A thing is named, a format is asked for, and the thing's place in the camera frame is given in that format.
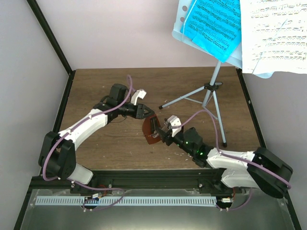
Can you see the light blue slotted cable duct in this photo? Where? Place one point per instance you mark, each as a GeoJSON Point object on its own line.
{"type": "Point", "coordinates": [201, 201]}

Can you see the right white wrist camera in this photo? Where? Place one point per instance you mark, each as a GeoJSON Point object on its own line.
{"type": "Point", "coordinates": [176, 125]}

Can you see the blue sheet music page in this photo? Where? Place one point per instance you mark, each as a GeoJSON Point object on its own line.
{"type": "Point", "coordinates": [214, 26]}

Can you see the black frame corner post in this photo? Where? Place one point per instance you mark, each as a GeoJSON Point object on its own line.
{"type": "Point", "coordinates": [33, 4]}

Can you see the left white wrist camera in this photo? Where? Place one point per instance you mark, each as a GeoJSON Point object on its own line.
{"type": "Point", "coordinates": [138, 94]}

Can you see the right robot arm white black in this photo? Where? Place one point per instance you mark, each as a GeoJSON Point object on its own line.
{"type": "Point", "coordinates": [251, 169]}

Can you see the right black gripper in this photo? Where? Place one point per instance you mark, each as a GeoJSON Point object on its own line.
{"type": "Point", "coordinates": [164, 136]}

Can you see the white sheet music page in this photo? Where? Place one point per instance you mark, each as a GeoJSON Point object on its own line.
{"type": "Point", "coordinates": [274, 36]}

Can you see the light blue music stand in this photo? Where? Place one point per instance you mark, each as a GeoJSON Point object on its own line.
{"type": "Point", "coordinates": [235, 60]}

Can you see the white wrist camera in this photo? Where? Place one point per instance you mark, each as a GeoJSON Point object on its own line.
{"type": "Point", "coordinates": [176, 125]}
{"type": "Point", "coordinates": [138, 94]}

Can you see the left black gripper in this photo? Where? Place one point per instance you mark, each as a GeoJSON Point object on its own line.
{"type": "Point", "coordinates": [139, 113]}

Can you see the red-brown metronome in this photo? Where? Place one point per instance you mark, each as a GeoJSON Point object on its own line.
{"type": "Point", "coordinates": [149, 129]}

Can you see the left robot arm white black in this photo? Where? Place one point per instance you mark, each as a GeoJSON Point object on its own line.
{"type": "Point", "coordinates": [58, 154]}

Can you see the black aluminium frame rail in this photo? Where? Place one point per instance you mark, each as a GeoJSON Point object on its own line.
{"type": "Point", "coordinates": [205, 181]}

